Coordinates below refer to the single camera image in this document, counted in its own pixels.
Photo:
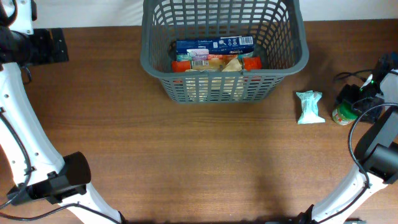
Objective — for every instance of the orange spaghetti packet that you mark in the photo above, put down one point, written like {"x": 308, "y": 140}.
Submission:
{"x": 225, "y": 64}

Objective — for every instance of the grey plastic basket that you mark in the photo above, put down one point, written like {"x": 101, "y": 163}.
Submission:
{"x": 276, "y": 26}

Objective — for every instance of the beige crinkled pouch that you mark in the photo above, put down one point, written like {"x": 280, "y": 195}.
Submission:
{"x": 201, "y": 89}

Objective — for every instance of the blue tissue multipack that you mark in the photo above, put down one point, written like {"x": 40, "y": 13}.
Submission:
{"x": 201, "y": 49}

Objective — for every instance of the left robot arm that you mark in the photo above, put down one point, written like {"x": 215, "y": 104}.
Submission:
{"x": 39, "y": 170}

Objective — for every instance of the mint green wipes packet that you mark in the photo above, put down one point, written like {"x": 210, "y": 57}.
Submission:
{"x": 309, "y": 100}

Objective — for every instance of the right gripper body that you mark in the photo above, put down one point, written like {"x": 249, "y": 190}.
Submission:
{"x": 364, "y": 96}

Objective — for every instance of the green lid jar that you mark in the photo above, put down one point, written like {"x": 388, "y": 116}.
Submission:
{"x": 343, "y": 114}

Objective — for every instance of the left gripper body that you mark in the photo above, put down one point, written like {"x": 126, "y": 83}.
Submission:
{"x": 40, "y": 50}

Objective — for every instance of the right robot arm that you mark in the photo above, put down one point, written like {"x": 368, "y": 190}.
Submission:
{"x": 371, "y": 111}

